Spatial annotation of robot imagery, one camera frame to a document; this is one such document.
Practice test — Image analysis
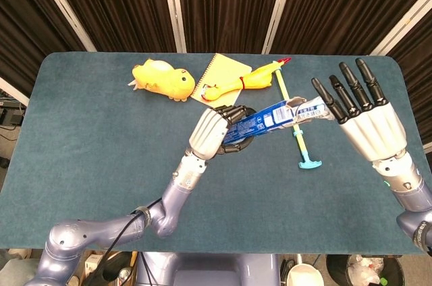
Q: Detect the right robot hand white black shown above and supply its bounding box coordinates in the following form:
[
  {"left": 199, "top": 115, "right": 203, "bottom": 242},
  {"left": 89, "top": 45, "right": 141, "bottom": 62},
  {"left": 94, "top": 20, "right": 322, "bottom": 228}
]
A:
[{"left": 310, "top": 58, "right": 408, "bottom": 163}]

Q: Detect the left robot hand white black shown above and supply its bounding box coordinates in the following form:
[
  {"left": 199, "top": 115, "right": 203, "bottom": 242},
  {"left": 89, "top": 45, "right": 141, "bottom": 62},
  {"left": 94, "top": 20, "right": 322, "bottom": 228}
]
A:
[{"left": 188, "top": 104, "right": 257, "bottom": 161}]

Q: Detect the blue toothpaste box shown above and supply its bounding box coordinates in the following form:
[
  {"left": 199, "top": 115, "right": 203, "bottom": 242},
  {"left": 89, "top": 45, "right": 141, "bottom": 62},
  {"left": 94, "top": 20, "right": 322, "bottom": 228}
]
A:
[{"left": 221, "top": 96, "right": 308, "bottom": 147}]

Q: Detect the white blue toothpaste tube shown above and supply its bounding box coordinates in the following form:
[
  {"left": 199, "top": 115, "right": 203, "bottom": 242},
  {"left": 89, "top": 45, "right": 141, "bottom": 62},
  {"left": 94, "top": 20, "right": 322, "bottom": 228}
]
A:
[{"left": 293, "top": 95, "right": 337, "bottom": 123}]

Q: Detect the lavender robot base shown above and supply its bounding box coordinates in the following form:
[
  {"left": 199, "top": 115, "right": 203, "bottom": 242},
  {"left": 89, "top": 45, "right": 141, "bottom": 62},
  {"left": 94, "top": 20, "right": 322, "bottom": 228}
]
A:
[{"left": 134, "top": 251, "right": 281, "bottom": 286}]

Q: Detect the yellow spiral notebook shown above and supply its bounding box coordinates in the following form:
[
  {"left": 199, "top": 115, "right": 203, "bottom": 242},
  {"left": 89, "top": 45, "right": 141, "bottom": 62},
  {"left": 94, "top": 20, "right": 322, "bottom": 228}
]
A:
[{"left": 190, "top": 53, "right": 253, "bottom": 115}]

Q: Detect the yellow plush dinosaur toy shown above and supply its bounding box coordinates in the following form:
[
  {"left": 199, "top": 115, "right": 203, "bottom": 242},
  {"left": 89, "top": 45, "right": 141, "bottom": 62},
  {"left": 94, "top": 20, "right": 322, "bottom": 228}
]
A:
[{"left": 127, "top": 58, "right": 196, "bottom": 102}]

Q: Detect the yellow rubber chicken toy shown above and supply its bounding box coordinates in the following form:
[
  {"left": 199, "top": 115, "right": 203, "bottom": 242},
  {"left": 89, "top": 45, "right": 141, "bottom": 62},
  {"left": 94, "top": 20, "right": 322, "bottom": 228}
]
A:
[{"left": 201, "top": 57, "right": 292, "bottom": 102}]

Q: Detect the green and teal stick tool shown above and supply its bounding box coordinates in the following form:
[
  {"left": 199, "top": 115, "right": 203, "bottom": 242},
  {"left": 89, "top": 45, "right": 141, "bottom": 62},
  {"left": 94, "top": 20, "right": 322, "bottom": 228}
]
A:
[{"left": 273, "top": 69, "right": 323, "bottom": 169}]

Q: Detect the blue table mat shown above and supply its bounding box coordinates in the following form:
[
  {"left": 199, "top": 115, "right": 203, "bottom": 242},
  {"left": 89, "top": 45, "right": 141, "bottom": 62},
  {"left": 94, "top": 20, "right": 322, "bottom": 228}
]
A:
[{"left": 0, "top": 51, "right": 432, "bottom": 256}]

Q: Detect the dark brown pleated curtain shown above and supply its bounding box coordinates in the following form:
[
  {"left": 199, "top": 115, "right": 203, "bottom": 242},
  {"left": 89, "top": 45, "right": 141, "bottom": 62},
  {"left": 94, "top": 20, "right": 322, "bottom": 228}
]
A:
[{"left": 0, "top": 0, "right": 432, "bottom": 145}]

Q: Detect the black trash bin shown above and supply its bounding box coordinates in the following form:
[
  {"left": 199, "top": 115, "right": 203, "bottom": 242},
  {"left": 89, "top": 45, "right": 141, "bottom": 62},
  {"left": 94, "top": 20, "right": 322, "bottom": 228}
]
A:
[{"left": 325, "top": 254, "right": 406, "bottom": 286}]

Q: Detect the white bowl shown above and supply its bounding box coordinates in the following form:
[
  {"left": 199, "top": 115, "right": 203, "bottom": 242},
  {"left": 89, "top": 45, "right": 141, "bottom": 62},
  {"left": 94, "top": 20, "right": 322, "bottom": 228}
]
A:
[{"left": 286, "top": 263, "right": 325, "bottom": 286}]

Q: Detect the black bag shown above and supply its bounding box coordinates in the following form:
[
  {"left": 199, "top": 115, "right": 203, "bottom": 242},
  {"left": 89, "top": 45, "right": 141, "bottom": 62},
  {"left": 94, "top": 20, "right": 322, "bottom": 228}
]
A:
[{"left": 84, "top": 251, "right": 136, "bottom": 286}]

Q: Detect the black floor equipment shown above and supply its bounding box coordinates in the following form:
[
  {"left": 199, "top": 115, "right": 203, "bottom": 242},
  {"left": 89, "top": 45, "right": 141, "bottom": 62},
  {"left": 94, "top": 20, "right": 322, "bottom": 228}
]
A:
[{"left": 0, "top": 107, "right": 24, "bottom": 127}]

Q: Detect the white partition post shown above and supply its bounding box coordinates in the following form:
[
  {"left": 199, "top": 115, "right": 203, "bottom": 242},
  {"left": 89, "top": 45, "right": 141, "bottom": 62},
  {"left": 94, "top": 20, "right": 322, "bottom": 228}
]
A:
[
  {"left": 29, "top": 0, "right": 98, "bottom": 53},
  {"left": 369, "top": 0, "right": 432, "bottom": 56},
  {"left": 261, "top": 0, "right": 298, "bottom": 55},
  {"left": 0, "top": 76, "right": 30, "bottom": 107},
  {"left": 160, "top": 0, "right": 187, "bottom": 53}
]

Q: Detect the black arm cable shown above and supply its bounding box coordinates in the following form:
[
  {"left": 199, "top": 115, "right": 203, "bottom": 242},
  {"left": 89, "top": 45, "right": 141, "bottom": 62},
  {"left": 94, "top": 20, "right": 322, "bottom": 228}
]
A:
[{"left": 84, "top": 198, "right": 163, "bottom": 286}]

